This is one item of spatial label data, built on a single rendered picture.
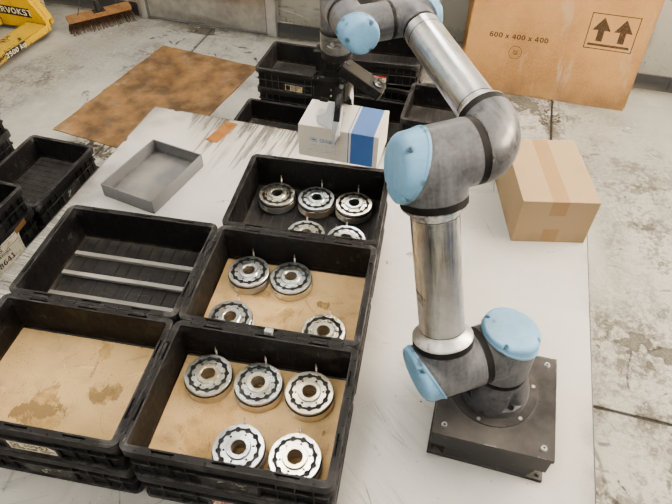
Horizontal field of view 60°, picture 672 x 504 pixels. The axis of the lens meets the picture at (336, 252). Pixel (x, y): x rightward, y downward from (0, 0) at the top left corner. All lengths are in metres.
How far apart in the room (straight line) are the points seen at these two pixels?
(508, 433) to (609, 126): 2.77
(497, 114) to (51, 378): 1.06
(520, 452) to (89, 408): 0.89
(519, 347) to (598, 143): 2.61
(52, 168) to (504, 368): 2.13
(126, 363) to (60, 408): 0.16
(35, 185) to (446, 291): 2.02
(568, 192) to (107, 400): 1.32
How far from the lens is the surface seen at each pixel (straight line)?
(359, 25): 1.19
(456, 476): 1.37
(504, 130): 0.97
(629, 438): 2.40
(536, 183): 1.80
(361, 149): 1.42
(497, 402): 1.29
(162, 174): 2.04
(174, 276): 1.52
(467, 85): 1.07
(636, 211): 3.27
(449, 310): 1.05
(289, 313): 1.40
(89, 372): 1.40
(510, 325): 1.18
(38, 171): 2.78
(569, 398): 1.53
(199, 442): 1.25
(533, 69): 3.90
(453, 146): 0.92
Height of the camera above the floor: 1.93
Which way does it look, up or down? 46 degrees down
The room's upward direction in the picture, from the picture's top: 1 degrees clockwise
